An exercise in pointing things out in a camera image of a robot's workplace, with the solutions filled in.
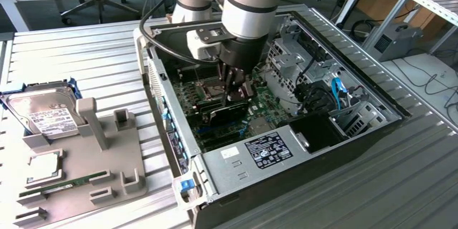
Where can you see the silver chipset heatsink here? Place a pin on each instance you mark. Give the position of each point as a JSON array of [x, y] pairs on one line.
[[261, 127]]

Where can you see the installed RAM stick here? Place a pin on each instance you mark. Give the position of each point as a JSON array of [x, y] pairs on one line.
[[206, 107]]

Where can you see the black fan shroud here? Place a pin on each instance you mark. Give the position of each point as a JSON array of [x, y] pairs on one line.
[[318, 132]]

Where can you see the brown wooden panel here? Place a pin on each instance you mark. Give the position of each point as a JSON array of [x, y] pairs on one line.
[[387, 1]]

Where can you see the green motherboard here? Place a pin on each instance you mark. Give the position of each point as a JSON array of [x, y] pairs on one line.
[[265, 105]]

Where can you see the green graphics card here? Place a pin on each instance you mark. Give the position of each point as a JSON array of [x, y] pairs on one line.
[[229, 113]]

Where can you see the grey parts rack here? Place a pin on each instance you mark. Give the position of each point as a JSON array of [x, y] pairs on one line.
[[82, 164]]

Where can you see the green RAM stick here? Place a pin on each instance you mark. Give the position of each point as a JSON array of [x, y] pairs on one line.
[[65, 184]]

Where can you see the blue case latch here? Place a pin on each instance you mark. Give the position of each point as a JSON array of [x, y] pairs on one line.
[[186, 186]]

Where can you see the silver power supply unit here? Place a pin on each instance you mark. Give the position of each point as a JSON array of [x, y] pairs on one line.
[[222, 170]]

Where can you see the blue expansion slot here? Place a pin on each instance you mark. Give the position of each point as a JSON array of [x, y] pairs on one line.
[[204, 129]]

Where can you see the CPU socket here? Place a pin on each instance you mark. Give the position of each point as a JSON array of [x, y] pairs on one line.
[[212, 89]]

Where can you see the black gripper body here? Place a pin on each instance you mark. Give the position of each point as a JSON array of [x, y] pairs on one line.
[[244, 54]]

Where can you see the silver CPU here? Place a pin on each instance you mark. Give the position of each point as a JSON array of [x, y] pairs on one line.
[[45, 168]]

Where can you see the open PC case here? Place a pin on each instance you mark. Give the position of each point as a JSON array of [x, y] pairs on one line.
[[304, 191]]

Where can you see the black office chair base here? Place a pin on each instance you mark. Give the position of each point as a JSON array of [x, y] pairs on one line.
[[98, 5]]

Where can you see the silver disk bay cage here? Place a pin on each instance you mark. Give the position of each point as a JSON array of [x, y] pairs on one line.
[[290, 60]]

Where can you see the thin locking lever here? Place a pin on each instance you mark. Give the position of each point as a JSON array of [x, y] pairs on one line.
[[197, 74]]

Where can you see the silver hard disk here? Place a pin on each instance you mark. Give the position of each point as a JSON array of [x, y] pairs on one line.
[[46, 113]]

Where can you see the aluminium frame shelf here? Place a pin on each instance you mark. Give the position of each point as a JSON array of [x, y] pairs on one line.
[[429, 1]]

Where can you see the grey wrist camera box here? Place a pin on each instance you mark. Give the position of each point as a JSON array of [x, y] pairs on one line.
[[201, 44]]

